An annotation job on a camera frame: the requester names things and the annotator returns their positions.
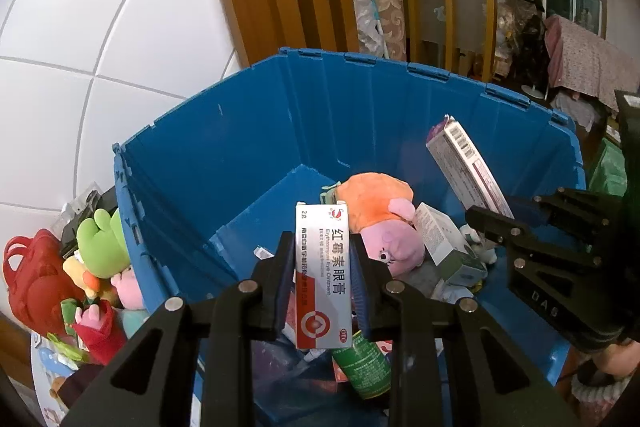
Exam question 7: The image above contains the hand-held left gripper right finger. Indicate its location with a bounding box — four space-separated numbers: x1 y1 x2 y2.
349 233 596 427

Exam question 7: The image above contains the green label bottle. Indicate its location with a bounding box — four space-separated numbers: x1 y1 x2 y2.
332 329 392 400

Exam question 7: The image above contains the green frog plush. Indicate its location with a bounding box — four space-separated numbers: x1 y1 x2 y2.
76 208 133 280

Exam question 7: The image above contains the red handbag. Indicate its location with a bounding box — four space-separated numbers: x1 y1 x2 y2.
2 229 86 338

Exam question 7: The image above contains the yellow plush toy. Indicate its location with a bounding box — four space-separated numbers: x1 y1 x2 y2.
62 254 113 300

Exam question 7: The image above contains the white fan base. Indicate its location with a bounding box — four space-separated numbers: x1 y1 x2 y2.
520 82 548 102

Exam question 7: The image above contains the white green medicine box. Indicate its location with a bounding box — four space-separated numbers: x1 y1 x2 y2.
414 202 488 288

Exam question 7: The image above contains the blue plastic crate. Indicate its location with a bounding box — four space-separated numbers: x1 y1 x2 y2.
112 47 588 427

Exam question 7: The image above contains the pink floral cloth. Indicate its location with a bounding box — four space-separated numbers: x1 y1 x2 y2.
544 14 640 112

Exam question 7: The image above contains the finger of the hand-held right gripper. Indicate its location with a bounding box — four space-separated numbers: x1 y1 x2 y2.
465 205 626 350
510 188 626 253

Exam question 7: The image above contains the pink plush toy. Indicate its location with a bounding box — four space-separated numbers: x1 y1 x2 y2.
111 264 148 310

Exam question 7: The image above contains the person's right hand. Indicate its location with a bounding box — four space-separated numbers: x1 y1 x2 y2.
591 343 640 378

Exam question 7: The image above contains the white red ointment box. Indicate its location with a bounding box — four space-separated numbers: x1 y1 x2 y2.
295 202 355 350

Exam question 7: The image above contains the green bag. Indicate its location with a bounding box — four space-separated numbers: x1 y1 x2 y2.
587 137 628 198

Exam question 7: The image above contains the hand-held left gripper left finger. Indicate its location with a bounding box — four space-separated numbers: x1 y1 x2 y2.
60 231 301 427

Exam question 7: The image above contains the red plush toy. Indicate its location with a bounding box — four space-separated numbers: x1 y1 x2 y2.
74 299 128 365

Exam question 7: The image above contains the white purple carton box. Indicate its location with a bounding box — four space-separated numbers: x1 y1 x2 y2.
426 116 516 220

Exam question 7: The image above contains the orange pink pig plush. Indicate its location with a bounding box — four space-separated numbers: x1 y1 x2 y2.
320 173 426 278

